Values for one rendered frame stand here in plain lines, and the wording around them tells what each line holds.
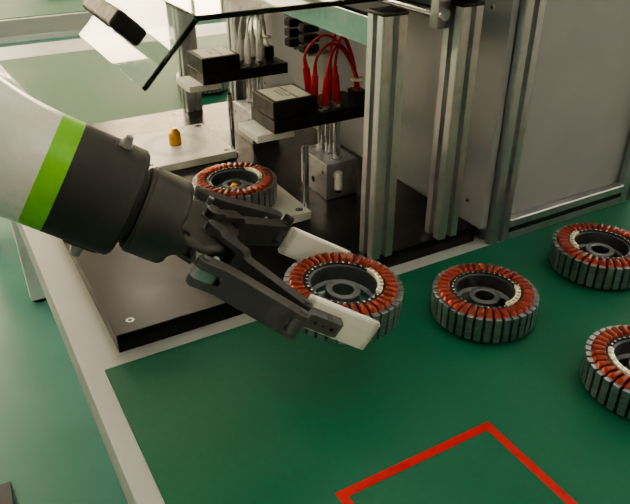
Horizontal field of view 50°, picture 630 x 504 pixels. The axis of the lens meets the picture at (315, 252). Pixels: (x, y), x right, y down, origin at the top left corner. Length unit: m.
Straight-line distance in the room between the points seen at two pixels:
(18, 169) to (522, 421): 0.46
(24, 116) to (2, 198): 0.06
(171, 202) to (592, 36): 0.58
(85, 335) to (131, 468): 0.20
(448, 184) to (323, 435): 0.36
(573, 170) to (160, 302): 0.58
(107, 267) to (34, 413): 1.05
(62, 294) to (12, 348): 1.25
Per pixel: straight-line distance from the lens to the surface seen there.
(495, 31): 0.83
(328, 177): 0.93
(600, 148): 1.01
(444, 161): 0.82
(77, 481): 1.65
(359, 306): 0.59
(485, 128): 0.85
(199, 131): 1.18
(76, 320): 0.79
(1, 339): 2.13
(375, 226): 0.79
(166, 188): 0.55
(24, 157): 0.52
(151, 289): 0.77
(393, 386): 0.66
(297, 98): 0.88
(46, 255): 0.92
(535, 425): 0.65
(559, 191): 0.98
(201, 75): 1.09
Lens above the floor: 1.19
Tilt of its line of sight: 30 degrees down
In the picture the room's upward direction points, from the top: straight up
